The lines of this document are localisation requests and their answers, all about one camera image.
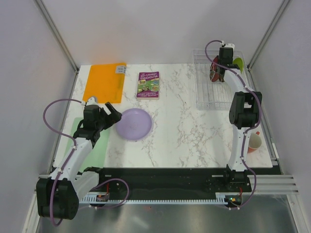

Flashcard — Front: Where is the purple plastic plate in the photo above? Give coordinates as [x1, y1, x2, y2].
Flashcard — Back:
[116, 108, 153, 141]

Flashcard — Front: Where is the red floral plate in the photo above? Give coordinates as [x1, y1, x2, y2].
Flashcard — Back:
[209, 63, 225, 83]

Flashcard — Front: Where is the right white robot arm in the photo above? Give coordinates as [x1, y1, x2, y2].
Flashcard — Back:
[217, 44, 262, 191]

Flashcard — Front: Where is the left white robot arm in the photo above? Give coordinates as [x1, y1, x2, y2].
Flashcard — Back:
[36, 98, 122, 221]

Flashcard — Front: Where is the lime green plate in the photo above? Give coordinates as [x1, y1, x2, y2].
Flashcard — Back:
[233, 57, 244, 73]

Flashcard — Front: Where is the orange cutting mat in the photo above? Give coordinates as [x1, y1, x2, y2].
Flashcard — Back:
[83, 63, 127, 104]

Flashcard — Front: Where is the green clipboard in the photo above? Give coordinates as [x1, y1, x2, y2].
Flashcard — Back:
[65, 117, 110, 172]

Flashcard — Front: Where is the purple treehouse book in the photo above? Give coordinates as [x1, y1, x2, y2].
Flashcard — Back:
[136, 71, 160, 100]

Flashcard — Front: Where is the orange paper cup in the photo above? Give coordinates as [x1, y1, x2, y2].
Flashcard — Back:
[247, 132, 262, 153]

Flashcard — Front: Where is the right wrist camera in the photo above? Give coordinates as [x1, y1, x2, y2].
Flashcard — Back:
[221, 41, 235, 50]

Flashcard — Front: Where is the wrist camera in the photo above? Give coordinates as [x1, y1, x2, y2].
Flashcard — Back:
[221, 41, 235, 50]
[81, 96, 99, 106]

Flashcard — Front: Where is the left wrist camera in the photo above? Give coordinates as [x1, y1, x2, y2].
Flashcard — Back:
[81, 96, 99, 106]

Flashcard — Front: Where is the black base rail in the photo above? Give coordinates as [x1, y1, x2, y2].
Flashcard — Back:
[86, 167, 252, 200]

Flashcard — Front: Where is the white slotted cable duct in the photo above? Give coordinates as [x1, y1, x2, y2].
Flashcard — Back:
[80, 192, 242, 205]

